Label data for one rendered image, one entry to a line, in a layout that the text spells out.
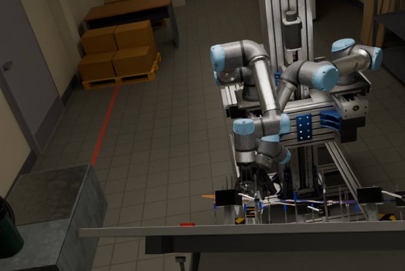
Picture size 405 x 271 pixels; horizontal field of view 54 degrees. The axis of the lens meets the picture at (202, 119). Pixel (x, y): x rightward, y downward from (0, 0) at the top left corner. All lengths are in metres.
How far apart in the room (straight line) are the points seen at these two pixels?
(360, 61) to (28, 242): 2.28
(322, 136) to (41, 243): 1.89
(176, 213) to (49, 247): 1.04
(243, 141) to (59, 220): 1.83
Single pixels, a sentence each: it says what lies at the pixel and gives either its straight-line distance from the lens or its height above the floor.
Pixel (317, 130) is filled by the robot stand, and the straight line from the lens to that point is 2.42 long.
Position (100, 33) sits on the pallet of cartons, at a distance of 6.01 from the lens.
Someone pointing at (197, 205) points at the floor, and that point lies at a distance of 3.35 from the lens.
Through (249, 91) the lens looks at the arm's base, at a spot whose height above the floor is 1.22.
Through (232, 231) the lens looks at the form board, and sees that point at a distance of 0.86.
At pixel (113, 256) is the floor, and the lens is 3.21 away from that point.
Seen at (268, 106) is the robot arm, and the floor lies 1.46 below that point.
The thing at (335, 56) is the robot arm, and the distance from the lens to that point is 2.27.
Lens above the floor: 2.25
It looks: 31 degrees down
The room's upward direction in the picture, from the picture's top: 12 degrees counter-clockwise
